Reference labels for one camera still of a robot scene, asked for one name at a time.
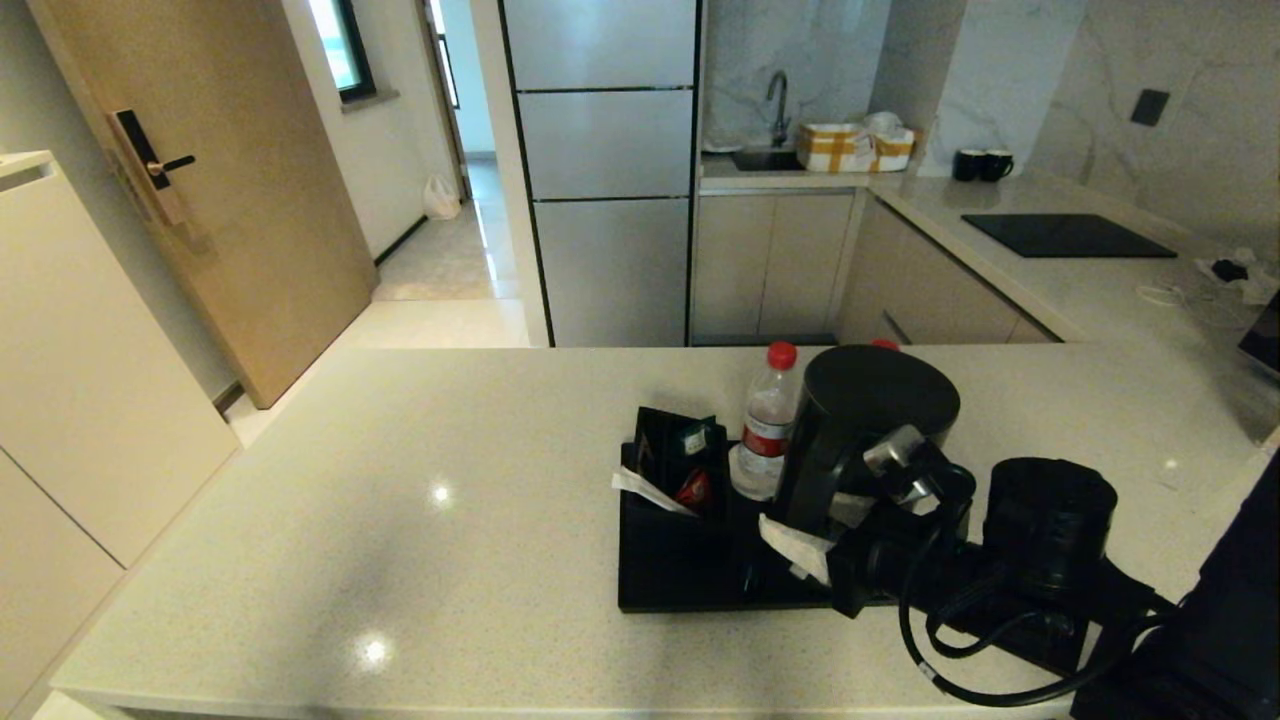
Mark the black power adapter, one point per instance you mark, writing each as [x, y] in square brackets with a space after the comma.
[1228, 269]

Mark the cream tall cabinet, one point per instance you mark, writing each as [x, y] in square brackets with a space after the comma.
[80, 400]

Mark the black sachet holder box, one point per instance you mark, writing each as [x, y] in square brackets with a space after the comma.
[680, 530]

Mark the light wooden door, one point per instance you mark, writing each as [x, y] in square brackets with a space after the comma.
[250, 200]

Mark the black rectangular serving tray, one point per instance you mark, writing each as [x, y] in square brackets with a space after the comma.
[680, 582]

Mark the white crumpled bag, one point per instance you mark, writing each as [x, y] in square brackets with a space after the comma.
[884, 122]

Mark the white plastic bag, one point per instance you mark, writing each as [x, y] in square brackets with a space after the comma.
[440, 198]

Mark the red sachet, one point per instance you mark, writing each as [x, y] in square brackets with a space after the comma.
[694, 490]

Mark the black wall socket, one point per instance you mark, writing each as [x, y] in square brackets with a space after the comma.
[1150, 107]

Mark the yellow white basket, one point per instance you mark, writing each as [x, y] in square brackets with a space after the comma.
[835, 148]

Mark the dark kitchen faucet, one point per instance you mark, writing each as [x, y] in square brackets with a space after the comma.
[780, 123]

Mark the black induction cooktop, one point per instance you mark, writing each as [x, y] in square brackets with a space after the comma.
[1065, 235]

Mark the black electronic door lock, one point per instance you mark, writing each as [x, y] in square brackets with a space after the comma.
[135, 150]

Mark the silver refrigerator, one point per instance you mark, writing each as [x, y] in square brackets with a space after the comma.
[610, 150]

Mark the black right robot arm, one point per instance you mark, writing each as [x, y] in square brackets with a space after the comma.
[1050, 520]

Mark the black mug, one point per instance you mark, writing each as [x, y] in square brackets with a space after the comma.
[965, 165]
[994, 166]

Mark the green snack packet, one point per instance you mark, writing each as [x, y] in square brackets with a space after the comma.
[694, 437]

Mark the steel kitchen sink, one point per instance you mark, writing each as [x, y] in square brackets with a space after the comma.
[765, 159]

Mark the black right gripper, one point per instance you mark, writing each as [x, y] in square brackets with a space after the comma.
[870, 570]

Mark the white crumpled cloth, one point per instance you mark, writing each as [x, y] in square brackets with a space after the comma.
[1258, 286]

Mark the dark-framed window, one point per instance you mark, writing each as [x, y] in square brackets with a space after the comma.
[338, 40]

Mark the beige kitchen base cabinets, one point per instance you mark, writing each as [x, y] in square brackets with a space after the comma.
[770, 260]

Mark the white wrapped stirrer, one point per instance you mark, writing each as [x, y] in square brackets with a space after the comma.
[650, 492]

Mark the black electric kettle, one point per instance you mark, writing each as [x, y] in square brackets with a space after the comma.
[860, 400]

